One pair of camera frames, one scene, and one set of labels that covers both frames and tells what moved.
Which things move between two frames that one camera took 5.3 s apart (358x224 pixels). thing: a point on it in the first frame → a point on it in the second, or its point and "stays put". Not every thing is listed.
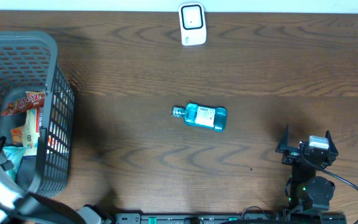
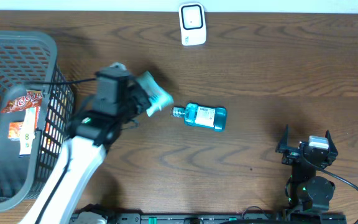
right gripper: (292, 153) stays put
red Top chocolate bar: (32, 99) stays put
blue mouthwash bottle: (206, 117) stays put
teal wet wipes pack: (15, 154) → (159, 99)
